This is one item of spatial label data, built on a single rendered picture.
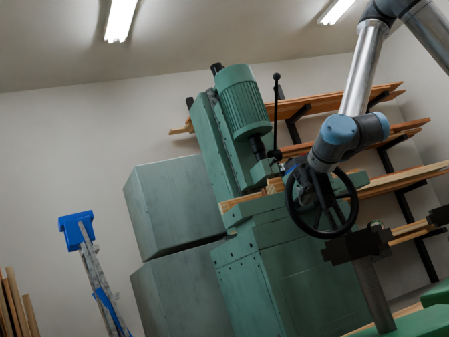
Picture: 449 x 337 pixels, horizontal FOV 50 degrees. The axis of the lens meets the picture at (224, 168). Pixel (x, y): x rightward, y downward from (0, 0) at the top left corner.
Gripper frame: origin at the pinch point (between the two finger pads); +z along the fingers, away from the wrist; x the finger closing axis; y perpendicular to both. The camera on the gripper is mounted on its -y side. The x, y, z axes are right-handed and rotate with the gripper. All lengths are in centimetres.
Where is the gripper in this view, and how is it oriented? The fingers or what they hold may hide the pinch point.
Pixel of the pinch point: (305, 204)
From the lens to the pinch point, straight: 161.7
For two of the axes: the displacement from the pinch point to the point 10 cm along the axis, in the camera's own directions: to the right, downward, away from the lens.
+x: -9.0, 2.2, -3.7
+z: -1.7, 6.2, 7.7
